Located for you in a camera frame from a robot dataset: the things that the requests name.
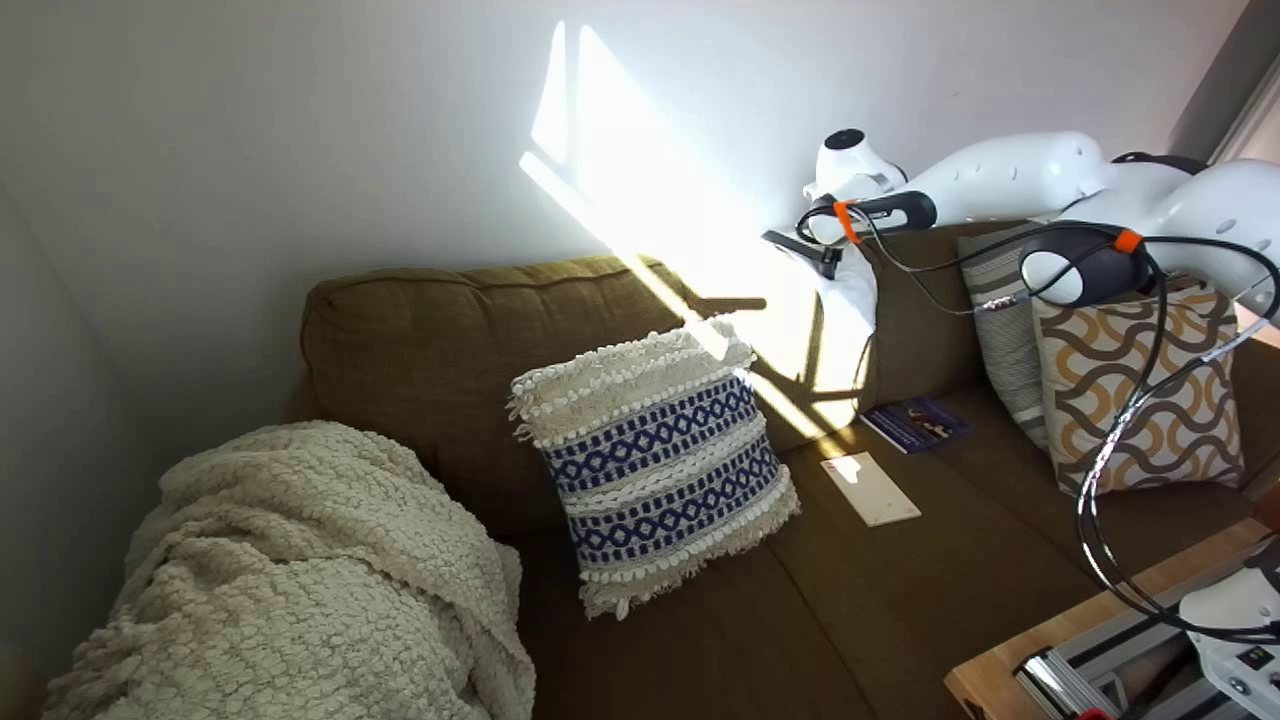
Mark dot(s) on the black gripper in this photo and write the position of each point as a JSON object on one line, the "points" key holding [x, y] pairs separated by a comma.
{"points": [[817, 239]]}

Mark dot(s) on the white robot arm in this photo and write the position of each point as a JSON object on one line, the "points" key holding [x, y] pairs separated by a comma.
{"points": [[1095, 224]]}

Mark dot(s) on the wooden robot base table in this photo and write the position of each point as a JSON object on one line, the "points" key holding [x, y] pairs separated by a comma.
{"points": [[1095, 660]]}

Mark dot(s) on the white cloth on sofa back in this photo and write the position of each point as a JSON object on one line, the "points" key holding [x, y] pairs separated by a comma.
{"points": [[848, 299]]}

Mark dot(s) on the grey striped pillow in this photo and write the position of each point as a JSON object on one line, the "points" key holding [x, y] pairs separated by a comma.
{"points": [[1004, 331]]}

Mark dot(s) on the dark blue booklet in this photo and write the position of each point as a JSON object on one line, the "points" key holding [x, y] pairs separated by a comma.
{"points": [[913, 426]]}

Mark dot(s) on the blue white patterned pillow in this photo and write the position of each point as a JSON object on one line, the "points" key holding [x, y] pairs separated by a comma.
{"points": [[657, 454]]}

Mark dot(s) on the brown fabric sofa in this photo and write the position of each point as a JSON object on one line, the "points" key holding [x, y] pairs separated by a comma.
{"points": [[822, 620]]}

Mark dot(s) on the cream knitted blanket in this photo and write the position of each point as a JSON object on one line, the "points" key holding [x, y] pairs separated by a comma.
{"points": [[305, 572]]}

